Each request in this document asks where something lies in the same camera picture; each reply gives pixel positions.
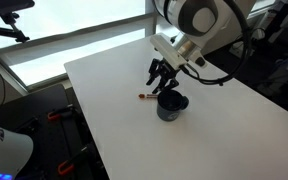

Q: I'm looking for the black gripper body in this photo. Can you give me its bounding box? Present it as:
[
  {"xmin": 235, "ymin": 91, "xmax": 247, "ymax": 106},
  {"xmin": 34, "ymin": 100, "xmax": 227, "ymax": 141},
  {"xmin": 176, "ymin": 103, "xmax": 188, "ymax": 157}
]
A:
[{"xmin": 149, "ymin": 57, "xmax": 181, "ymax": 81}]

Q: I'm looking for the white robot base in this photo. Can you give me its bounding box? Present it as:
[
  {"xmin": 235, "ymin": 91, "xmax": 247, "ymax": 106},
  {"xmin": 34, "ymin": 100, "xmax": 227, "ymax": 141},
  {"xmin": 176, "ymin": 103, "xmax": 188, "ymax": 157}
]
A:
[{"xmin": 0, "ymin": 119, "xmax": 35, "ymax": 180}]

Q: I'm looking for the dark green mug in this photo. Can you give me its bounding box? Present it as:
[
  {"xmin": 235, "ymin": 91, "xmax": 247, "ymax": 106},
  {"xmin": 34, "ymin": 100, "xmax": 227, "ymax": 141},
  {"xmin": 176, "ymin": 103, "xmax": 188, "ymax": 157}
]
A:
[{"xmin": 156, "ymin": 88, "xmax": 190, "ymax": 123}]

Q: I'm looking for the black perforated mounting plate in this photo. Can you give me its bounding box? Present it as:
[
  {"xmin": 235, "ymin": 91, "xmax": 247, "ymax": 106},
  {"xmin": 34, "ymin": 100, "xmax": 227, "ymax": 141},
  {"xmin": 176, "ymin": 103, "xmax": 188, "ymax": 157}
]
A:
[{"xmin": 0, "ymin": 83, "xmax": 100, "ymax": 180}]

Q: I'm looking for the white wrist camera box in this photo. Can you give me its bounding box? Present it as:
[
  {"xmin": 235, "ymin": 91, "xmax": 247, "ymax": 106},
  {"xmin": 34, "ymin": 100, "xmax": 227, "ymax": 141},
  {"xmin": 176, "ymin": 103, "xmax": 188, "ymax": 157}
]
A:
[{"xmin": 149, "ymin": 33, "xmax": 189, "ymax": 71}]

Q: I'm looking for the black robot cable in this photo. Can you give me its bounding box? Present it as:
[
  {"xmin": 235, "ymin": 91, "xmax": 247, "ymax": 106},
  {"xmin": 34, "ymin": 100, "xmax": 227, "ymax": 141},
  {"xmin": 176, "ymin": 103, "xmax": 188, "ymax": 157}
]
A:
[{"xmin": 182, "ymin": 0, "xmax": 253, "ymax": 87}]

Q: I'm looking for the black clamp with orange handle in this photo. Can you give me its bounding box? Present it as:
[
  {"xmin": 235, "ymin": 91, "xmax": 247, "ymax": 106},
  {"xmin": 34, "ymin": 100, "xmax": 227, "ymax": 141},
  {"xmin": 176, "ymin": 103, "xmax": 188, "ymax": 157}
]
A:
[
  {"xmin": 57, "ymin": 143, "xmax": 92, "ymax": 177},
  {"xmin": 46, "ymin": 104, "xmax": 76, "ymax": 122}
]

